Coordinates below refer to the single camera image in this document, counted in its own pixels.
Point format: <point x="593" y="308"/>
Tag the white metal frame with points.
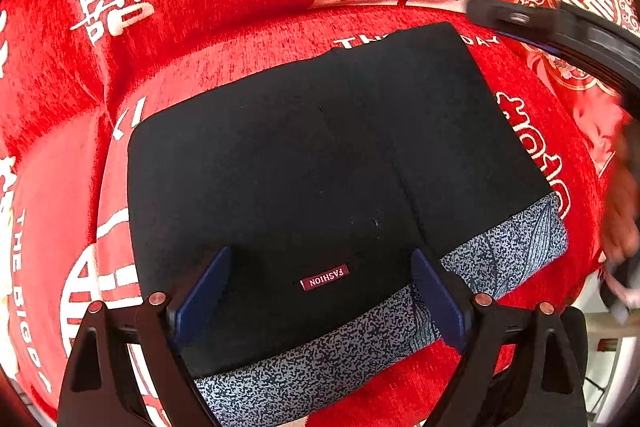
<point x="607" y="319"/>

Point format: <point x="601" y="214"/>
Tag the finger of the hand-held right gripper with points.
<point x="520" y="24"/>

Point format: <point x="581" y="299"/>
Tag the black pants with grey lining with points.
<point x="300" y="157"/>

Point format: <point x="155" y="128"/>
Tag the person's right forearm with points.
<point x="622" y="207"/>

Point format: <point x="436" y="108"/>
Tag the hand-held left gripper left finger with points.
<point x="202" y="297"/>

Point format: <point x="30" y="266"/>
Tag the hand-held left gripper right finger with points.
<point x="440" y="297"/>

